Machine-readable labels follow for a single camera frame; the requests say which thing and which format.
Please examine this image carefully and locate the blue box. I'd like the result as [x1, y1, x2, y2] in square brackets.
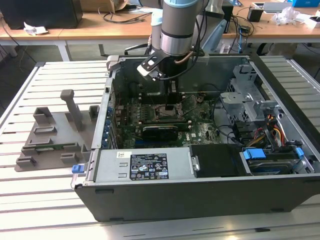
[291, 0, 320, 8]

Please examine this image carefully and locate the black and grey PC case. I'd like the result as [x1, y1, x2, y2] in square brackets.
[69, 52, 320, 224]

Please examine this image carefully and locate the coloured power wire bundle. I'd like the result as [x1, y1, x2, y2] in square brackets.
[249, 113, 286, 148]

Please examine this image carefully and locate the grey parts rack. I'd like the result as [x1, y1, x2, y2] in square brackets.
[14, 89, 101, 173]

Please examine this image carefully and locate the CPU socket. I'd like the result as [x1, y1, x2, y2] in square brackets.
[154, 103, 181, 123]

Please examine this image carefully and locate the blue disk carrier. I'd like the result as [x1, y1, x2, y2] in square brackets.
[242, 148, 266, 161]

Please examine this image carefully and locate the hard disk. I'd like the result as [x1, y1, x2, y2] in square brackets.
[247, 158, 292, 176]

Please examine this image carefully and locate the long wooden desk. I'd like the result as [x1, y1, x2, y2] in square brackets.
[0, 9, 320, 48]

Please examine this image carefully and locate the green motherboard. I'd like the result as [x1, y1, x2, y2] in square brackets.
[112, 93, 223, 151]

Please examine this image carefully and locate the white box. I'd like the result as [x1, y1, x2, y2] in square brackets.
[294, 13, 320, 31]

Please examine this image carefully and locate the metal drive cage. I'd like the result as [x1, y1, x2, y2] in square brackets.
[219, 63, 281, 123]

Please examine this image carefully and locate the grey power supply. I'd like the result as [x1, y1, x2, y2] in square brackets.
[93, 147, 197, 183]

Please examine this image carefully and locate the black desktop computer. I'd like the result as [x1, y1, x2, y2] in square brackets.
[3, 0, 84, 29]

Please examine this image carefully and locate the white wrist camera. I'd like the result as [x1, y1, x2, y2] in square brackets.
[136, 53, 163, 81]

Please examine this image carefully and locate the black speaker box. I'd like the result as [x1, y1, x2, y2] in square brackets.
[221, 2, 235, 35]

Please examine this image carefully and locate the crumpled white paper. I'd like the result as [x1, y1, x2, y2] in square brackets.
[23, 21, 49, 36]

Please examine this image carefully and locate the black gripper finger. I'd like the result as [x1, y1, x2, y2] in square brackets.
[172, 81, 180, 105]
[165, 81, 176, 111]

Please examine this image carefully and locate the cardboard box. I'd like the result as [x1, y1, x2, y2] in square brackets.
[81, 0, 121, 14]

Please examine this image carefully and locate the small black cube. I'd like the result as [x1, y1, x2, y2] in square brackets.
[246, 6, 265, 23]

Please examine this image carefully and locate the green RAM stick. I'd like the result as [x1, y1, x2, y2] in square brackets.
[34, 142, 65, 152]

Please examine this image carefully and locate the black graphics card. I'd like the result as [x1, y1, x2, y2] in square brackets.
[141, 124, 180, 143]

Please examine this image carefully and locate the clear plastic bag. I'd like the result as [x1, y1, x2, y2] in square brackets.
[271, 6, 301, 27]

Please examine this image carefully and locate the metal socket cover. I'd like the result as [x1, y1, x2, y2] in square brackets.
[180, 95, 199, 118]

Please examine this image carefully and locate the grey tray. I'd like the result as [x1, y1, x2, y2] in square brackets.
[262, 1, 294, 14]

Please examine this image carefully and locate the black plastic shroud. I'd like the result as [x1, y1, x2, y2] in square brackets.
[188, 143, 247, 178]

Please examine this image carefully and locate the grey case handle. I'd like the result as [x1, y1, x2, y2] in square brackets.
[106, 55, 121, 78]

